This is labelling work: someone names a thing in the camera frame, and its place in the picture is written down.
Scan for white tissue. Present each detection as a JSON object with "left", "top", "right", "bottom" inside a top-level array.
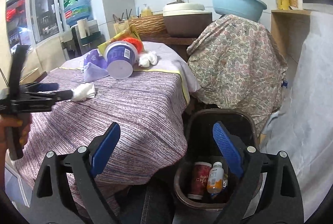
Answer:
[
  {"left": 71, "top": 83, "right": 96, "bottom": 101},
  {"left": 138, "top": 51, "right": 158, "bottom": 68}
]

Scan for white orange plastic bottle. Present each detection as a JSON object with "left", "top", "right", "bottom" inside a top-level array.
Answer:
[{"left": 207, "top": 161, "right": 224, "bottom": 194}]

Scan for purple instant noodle cup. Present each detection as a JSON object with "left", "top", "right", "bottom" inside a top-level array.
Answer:
[{"left": 104, "top": 41, "right": 138, "bottom": 80}]

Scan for red chip can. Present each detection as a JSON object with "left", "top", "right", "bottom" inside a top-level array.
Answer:
[{"left": 187, "top": 161, "right": 212, "bottom": 200}]

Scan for yellow snack bag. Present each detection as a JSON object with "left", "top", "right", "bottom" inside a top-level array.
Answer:
[{"left": 98, "top": 25, "right": 142, "bottom": 55}]

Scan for black trash bin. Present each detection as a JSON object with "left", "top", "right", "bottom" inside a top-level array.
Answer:
[{"left": 174, "top": 109, "right": 258, "bottom": 210}]

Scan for left hand yellow nails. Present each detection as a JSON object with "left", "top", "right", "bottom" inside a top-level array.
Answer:
[{"left": 0, "top": 116, "right": 32, "bottom": 149}]

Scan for purple plastic wrapper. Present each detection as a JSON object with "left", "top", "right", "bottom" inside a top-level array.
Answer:
[{"left": 83, "top": 49, "right": 109, "bottom": 83}]

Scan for water dispenser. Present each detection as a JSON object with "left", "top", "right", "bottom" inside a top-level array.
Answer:
[{"left": 60, "top": 20, "right": 105, "bottom": 60}]

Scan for beige utensil holder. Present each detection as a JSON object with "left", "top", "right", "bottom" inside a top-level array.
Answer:
[{"left": 113, "top": 20, "right": 130, "bottom": 34}]

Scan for purple striped tablecloth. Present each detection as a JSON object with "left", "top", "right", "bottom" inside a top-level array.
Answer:
[{"left": 14, "top": 41, "right": 201, "bottom": 217}]

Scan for blue water jug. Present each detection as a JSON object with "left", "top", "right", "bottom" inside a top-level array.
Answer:
[{"left": 63, "top": 0, "right": 91, "bottom": 27}]

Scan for woven basin sink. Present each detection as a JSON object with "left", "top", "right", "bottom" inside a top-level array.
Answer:
[{"left": 128, "top": 14, "right": 167, "bottom": 37}]

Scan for yellow soap bottle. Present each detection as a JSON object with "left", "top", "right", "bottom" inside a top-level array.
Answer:
[{"left": 141, "top": 4, "right": 153, "bottom": 17}]

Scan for dark wooden counter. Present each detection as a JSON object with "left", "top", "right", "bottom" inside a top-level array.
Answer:
[{"left": 140, "top": 34, "right": 196, "bottom": 46}]

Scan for brown cream rice cooker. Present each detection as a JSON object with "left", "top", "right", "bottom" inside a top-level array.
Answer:
[{"left": 163, "top": 3, "right": 212, "bottom": 38}]

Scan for floral cloth cover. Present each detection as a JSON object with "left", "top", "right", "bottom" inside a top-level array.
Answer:
[{"left": 187, "top": 14, "right": 287, "bottom": 134}]

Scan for brass faucet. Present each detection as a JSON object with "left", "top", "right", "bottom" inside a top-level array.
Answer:
[{"left": 168, "top": 0, "right": 184, "bottom": 5}]

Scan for light blue plastic basin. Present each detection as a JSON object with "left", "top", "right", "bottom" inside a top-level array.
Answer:
[{"left": 212, "top": 0, "right": 267, "bottom": 22}]

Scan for window frame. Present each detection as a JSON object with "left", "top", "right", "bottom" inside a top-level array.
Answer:
[{"left": 6, "top": 0, "right": 69, "bottom": 53}]

